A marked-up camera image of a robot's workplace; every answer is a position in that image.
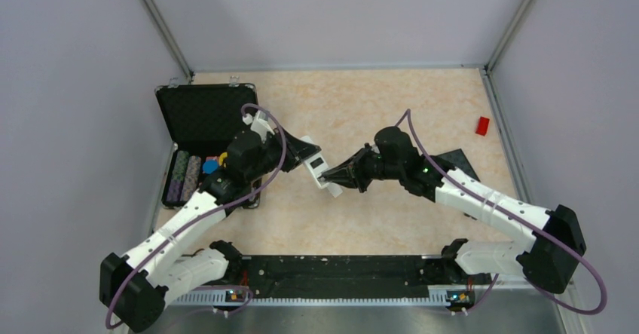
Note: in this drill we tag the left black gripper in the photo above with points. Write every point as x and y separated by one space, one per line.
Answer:
296 151

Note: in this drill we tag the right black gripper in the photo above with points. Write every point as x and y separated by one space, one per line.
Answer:
351 173

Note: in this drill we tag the white remote control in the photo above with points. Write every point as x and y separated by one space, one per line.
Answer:
316 165

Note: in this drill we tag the white battery cover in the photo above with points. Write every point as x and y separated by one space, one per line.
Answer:
334 190

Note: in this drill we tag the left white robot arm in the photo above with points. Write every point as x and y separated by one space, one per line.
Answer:
137 286

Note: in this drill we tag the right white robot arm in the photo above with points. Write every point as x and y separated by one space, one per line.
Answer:
544 245

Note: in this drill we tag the dark grey studded baseplate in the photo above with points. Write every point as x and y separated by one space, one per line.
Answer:
458 158

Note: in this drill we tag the black poker chip case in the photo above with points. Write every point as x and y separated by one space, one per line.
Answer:
201 120

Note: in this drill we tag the red toy brick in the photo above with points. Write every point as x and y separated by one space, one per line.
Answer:
482 126

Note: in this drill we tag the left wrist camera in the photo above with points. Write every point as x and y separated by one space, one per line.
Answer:
259 123

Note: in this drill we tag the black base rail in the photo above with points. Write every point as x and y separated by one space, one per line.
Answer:
410 280

